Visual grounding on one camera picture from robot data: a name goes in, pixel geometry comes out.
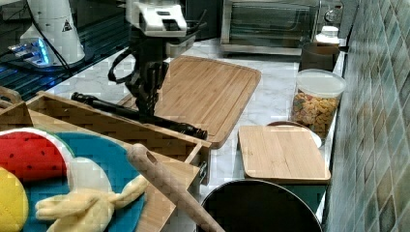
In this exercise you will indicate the bamboo cutting board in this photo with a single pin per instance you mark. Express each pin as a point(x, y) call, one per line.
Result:
point(207, 94)

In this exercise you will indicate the teal canister with wooden lid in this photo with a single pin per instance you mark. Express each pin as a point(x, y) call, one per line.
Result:
point(286, 156)

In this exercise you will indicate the plush yellow garlic toy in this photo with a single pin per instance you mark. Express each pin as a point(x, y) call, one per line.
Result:
point(87, 209)

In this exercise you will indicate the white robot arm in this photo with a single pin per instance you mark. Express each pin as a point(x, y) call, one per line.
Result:
point(159, 31)

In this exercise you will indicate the black utensil holder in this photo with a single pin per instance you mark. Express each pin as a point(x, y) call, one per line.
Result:
point(259, 206)

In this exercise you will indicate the plush watermelon slice toy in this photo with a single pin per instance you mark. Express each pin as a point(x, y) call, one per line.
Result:
point(34, 155)

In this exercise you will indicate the wooden drawer with black handle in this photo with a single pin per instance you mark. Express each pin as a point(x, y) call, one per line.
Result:
point(166, 142)

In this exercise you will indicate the clear jar of cereal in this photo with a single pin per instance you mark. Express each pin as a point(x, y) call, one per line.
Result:
point(316, 99)

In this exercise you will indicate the dark grey canister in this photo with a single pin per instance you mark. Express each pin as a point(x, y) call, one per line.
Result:
point(319, 56)

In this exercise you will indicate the plush yellow lemon toy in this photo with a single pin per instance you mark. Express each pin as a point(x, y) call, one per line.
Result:
point(13, 203)

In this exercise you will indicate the white-capped orange bottle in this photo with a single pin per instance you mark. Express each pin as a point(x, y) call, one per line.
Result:
point(328, 35)

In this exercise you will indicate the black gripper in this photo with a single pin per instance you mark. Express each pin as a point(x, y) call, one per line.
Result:
point(148, 72)

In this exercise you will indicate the teal plate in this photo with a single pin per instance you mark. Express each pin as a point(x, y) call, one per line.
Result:
point(111, 157)

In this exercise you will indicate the stainless steel toaster oven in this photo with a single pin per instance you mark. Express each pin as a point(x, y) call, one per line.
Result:
point(275, 26)

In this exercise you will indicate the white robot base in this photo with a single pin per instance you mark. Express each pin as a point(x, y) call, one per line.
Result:
point(52, 39)

